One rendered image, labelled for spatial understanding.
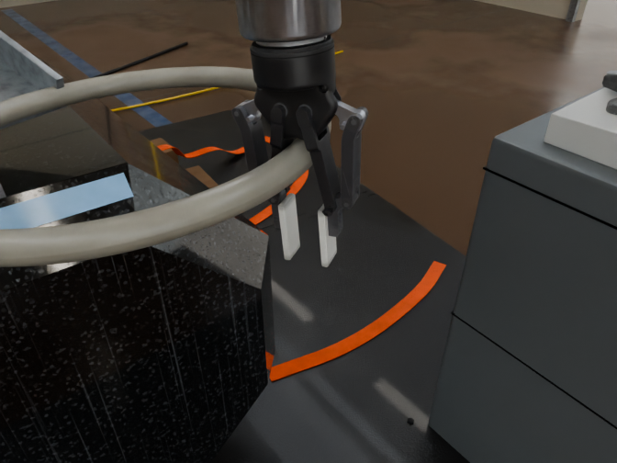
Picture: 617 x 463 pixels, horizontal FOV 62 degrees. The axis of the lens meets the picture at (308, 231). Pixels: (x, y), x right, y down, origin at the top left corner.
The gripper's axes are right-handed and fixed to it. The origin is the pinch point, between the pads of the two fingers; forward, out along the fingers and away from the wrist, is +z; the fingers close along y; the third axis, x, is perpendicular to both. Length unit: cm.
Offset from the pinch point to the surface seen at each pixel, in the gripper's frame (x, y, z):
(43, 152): -7.6, 46.5, -1.4
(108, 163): -8.8, 35.3, -0.4
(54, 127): -15, 52, -2
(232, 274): -15.8, 22.4, 22.1
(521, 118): -254, -16, 78
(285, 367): -45, 32, 78
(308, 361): -49, 27, 78
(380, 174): -163, 38, 75
